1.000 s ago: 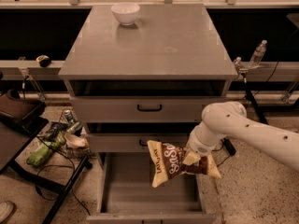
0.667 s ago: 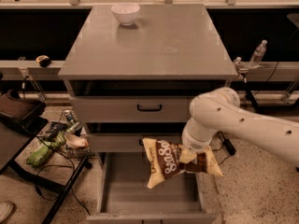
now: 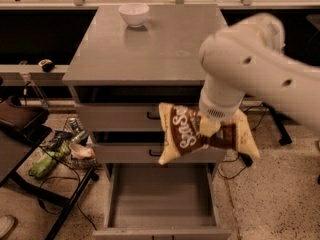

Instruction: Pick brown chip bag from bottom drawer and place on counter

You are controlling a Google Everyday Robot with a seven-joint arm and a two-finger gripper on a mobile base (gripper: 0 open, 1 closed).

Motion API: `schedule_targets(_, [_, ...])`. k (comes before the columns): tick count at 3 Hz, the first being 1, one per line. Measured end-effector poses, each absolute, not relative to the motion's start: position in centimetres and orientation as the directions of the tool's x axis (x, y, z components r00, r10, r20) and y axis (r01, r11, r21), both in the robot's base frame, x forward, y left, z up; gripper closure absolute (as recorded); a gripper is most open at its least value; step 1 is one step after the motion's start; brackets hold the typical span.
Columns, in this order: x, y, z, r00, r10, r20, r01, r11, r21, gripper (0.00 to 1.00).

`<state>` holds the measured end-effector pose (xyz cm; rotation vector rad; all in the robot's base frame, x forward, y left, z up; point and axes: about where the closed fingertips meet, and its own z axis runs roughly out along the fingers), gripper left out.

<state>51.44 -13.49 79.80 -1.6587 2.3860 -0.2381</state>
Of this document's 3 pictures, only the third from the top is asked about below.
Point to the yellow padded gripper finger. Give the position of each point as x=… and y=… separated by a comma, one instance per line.
x=209, y=127

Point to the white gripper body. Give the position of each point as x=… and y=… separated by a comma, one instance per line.
x=218, y=110

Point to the brown chip bag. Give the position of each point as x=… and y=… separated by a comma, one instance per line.
x=181, y=127

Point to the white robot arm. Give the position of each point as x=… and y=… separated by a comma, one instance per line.
x=246, y=58

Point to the top grey drawer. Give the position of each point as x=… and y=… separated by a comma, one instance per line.
x=119, y=117

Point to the grey drawer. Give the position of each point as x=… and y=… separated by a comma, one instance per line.
x=150, y=153
x=151, y=202
x=119, y=117

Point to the bottom grey drawer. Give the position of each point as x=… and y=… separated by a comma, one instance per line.
x=151, y=202

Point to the grey drawer cabinet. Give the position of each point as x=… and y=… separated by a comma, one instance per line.
x=158, y=62

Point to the middle grey drawer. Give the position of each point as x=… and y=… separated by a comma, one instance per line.
x=150, y=153

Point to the green plastic bag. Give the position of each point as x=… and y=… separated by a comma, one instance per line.
x=49, y=160

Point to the black power adapter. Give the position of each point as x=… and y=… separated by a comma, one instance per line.
x=246, y=159

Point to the black tripod stand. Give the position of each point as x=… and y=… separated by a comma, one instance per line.
x=285, y=139

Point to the white bowl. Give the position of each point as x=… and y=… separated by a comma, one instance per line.
x=134, y=14

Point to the beige small bowl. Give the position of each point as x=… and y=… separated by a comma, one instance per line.
x=81, y=152

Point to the soda can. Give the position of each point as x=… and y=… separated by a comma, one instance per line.
x=73, y=123

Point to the black side table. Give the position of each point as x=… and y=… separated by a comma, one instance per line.
x=22, y=131

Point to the black tape measure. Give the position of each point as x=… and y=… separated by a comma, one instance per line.
x=46, y=65

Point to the white shoe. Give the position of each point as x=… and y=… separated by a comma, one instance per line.
x=7, y=223

